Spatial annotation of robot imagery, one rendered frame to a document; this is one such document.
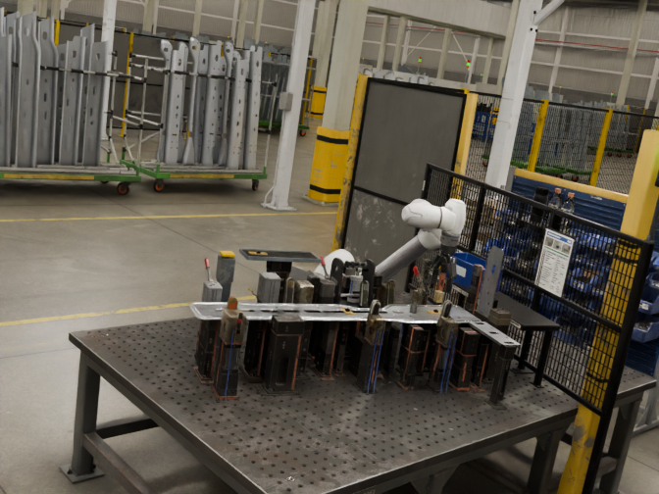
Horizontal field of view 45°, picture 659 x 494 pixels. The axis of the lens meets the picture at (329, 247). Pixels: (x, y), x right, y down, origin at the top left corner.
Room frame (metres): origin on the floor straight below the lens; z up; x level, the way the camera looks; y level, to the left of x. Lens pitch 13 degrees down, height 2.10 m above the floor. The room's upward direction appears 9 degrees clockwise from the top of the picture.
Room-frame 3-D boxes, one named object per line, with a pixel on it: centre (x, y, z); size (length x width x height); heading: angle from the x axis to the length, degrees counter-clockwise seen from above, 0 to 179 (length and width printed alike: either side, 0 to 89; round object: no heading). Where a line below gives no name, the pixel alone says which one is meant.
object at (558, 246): (3.77, -1.09, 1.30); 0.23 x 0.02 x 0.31; 25
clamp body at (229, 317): (3.02, 0.33, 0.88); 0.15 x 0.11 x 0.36; 25
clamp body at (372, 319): (3.30, -0.25, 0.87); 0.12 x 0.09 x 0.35; 25
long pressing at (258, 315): (3.42, -0.11, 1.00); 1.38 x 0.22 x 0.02; 115
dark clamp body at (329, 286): (3.60, -0.01, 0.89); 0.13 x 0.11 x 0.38; 25
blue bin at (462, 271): (4.17, -0.78, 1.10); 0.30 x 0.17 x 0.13; 31
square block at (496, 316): (3.62, -0.85, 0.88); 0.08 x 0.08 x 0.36; 25
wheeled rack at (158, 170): (11.41, 2.10, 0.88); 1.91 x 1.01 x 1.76; 135
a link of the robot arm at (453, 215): (3.63, -0.54, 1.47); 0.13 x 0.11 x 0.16; 101
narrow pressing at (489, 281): (3.73, -0.79, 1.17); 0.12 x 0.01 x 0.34; 25
